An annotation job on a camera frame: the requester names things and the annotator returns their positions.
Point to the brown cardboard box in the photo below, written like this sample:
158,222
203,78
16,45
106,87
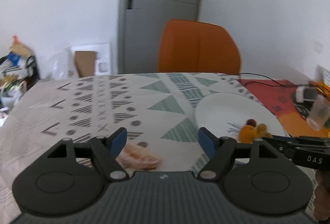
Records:
85,63

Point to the white power adapter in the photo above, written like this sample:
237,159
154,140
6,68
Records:
305,94

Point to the person's right hand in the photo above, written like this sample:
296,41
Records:
321,200

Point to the white wall socket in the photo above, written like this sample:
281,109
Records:
318,47

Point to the yellow snack bag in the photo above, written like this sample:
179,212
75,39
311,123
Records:
323,81

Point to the patterned white tablecloth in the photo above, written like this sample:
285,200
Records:
55,167

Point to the large orange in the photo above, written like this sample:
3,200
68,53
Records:
247,134

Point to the clear plastic bag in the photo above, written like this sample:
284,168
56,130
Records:
61,66

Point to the white foam packaging board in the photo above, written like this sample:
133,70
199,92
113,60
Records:
102,63

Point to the black metal rack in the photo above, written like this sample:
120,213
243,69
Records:
32,70

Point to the white ceramic plate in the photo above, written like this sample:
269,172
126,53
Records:
224,114

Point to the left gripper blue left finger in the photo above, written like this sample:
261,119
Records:
116,142

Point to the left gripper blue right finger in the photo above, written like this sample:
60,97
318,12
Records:
208,142

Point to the yellow round fruit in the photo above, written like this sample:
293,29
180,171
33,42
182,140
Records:
262,131

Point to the peeled pomelo segment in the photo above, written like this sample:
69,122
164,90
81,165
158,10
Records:
138,158

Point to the red orange cartoon mat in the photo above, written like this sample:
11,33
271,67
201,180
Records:
279,98

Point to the frosted plastic cup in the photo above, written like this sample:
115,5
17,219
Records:
319,113

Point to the grey door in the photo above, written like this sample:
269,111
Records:
140,29

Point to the orange chair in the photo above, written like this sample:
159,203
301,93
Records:
192,46

